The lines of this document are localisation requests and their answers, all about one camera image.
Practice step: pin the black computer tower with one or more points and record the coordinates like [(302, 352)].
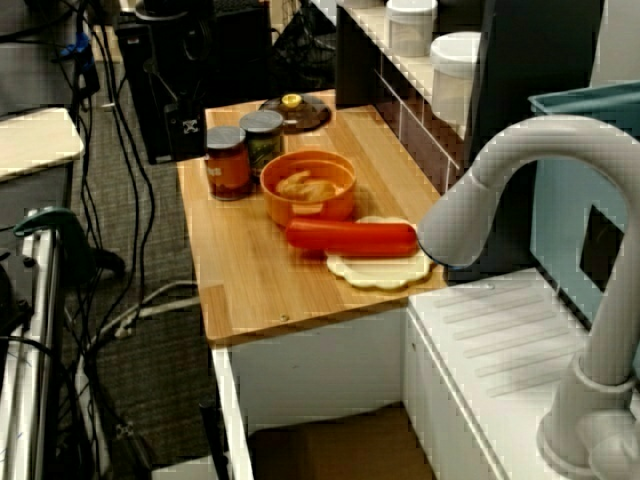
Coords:
[(140, 100)]

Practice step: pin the orange beans can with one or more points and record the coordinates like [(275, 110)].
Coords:
[(227, 170)]

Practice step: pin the yellow toy food piece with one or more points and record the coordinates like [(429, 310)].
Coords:
[(305, 187)]

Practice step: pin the brown lid with yellow knob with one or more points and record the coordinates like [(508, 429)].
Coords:
[(305, 117)]

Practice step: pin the large white lidded canister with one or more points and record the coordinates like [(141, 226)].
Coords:
[(450, 75)]

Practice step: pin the cream scalloped toy plate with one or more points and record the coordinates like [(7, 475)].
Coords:
[(380, 272)]

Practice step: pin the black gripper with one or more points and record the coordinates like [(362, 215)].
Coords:
[(189, 85)]

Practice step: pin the orange toy pot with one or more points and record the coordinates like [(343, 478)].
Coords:
[(310, 207)]

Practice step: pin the aluminium frame rail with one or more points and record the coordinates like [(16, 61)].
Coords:
[(40, 350)]

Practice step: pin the red orange plastic bowl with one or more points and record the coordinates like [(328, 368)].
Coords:
[(350, 237)]

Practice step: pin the small white lidded canister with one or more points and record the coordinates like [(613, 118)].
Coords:
[(410, 30)]

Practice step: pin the cream desk board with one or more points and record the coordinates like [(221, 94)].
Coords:
[(35, 145)]

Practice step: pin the dark tiled backsplash panel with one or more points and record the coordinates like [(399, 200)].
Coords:
[(400, 125)]

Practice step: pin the teal plastic bin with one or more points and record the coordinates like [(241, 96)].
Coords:
[(565, 200)]

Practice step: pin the green peas can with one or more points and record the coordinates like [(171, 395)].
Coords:
[(265, 145)]

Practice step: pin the dark grey upright post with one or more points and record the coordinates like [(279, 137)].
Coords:
[(530, 60)]

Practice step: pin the grey toy faucet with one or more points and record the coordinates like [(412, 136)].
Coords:
[(615, 325)]

